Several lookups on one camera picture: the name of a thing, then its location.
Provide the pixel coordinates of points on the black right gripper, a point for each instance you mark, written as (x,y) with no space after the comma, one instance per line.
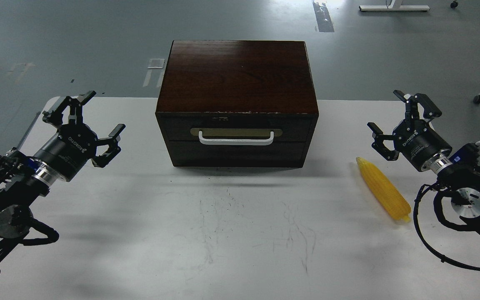
(417,142)

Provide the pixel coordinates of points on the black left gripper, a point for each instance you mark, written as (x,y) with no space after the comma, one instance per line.
(67,150)

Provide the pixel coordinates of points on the yellow corn cob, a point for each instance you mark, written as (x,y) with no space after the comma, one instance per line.
(384,190)

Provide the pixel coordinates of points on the wooden drawer with white handle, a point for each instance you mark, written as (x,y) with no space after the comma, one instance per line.
(285,129)

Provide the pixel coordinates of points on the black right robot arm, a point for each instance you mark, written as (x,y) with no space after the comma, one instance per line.
(457,200)

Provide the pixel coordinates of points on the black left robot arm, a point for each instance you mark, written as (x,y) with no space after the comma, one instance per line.
(24,178)

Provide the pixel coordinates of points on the white desk foot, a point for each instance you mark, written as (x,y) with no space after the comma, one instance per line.
(394,5)

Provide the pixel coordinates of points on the dark wooden cabinet box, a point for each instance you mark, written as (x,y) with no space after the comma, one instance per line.
(239,78)

